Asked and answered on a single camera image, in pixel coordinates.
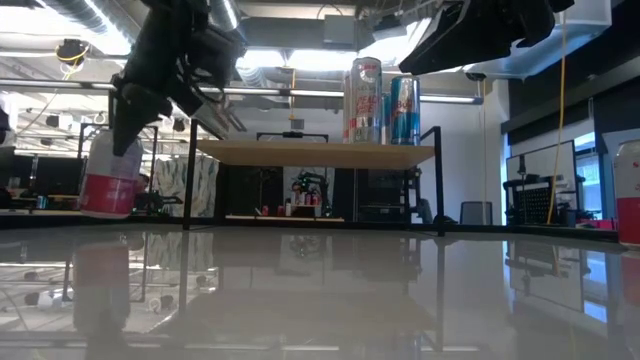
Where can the grey trash bin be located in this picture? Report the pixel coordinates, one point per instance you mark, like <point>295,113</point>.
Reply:
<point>476,213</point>

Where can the wooden background table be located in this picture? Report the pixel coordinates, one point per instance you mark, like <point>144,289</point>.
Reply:
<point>285,218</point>

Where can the silver ventilation duct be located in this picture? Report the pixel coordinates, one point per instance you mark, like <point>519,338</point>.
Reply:
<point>75,7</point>
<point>224,12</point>

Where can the black aluminium table frame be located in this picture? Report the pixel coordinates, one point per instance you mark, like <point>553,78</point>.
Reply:
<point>75,220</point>

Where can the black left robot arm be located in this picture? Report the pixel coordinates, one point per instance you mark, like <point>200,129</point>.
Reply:
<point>175,11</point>

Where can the dark background cabinet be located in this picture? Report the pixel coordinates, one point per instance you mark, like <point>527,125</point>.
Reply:
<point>380,195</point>

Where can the wooden shelf black metal frame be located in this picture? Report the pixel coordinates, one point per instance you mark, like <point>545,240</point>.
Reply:
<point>315,154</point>

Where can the patterned cloth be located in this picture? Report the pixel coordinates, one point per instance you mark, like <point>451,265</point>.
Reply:
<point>175,185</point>

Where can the red box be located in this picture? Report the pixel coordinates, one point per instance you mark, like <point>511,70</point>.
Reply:
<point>597,224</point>

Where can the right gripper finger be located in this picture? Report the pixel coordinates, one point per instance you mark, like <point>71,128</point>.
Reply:
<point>475,35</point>

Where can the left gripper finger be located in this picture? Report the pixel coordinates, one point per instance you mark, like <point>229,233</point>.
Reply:
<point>131,117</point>

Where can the person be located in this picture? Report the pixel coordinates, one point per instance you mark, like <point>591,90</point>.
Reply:
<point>142,184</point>

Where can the white and pink can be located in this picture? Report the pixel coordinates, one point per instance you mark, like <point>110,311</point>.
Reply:
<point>629,200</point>
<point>105,192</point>

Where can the black pegboard cart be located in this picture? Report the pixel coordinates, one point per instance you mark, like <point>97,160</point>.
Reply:
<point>535,202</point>

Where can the blue silver slim can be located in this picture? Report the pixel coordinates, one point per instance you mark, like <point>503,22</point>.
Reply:
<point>405,115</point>
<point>385,120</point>

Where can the grey ceiling box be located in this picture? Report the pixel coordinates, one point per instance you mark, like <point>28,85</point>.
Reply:
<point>340,30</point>

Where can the black dome camera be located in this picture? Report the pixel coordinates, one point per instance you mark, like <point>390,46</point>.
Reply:
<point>475,76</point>

